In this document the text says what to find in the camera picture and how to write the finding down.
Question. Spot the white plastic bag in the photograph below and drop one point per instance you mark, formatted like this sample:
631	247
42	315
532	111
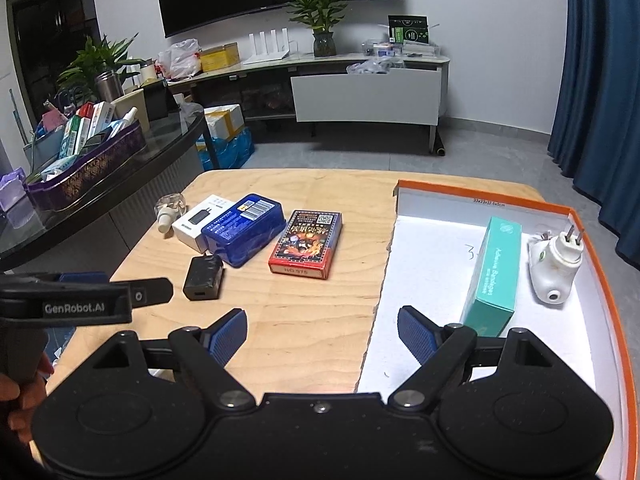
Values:
180	60

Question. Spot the white charger box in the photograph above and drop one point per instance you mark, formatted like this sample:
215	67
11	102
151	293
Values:
188	228

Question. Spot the white router with antennas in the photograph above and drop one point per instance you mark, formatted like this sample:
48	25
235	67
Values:
268	48

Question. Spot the purple patterned storage tin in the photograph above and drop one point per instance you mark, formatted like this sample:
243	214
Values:
87	172

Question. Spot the black glass side table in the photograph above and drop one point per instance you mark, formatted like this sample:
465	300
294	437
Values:
98	232

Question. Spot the potted plant with metal pot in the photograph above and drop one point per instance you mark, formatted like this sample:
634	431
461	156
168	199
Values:
94	59

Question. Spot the white TV console cabinet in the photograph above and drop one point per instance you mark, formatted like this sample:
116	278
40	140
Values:
312	90

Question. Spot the potted green plant on console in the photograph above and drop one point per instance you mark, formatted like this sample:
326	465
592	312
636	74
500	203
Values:
320	16

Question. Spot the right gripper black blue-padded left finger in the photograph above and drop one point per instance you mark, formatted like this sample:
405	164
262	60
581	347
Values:
202	356

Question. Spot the red playing card box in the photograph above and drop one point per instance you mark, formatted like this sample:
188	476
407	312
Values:
307	245

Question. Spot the blue bag on floor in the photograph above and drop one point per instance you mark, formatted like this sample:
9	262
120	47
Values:
230	154

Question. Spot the orange-rimmed white box lid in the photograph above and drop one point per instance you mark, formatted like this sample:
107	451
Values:
436	239

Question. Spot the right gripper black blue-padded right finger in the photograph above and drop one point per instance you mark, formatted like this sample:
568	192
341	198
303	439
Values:
442	353

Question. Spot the teal bandage box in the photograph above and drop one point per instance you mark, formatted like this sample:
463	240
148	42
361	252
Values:
490	302

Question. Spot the white plug-in mosquito repeller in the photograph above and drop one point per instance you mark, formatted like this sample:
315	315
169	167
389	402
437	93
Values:
553	262

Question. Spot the black green display box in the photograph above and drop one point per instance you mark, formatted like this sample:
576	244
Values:
408	28

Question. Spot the clear glass refill bottle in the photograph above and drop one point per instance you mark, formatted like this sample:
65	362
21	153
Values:
168	209

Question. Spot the blue tin box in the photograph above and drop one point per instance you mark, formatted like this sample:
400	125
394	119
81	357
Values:
244	229

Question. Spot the blue curtain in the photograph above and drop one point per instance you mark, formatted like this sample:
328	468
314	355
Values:
595	134

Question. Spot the wooden table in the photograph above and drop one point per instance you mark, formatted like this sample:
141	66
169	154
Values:
305	335

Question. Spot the person's left hand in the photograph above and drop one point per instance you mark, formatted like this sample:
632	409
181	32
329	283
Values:
23	400

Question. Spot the black USB charger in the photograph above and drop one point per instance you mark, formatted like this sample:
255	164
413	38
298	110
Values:
203	279

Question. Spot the yellow cardboard box on console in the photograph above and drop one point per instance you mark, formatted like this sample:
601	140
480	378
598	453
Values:
217	58

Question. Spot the yellow white carton on floor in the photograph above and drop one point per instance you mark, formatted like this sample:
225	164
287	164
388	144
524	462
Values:
224	122

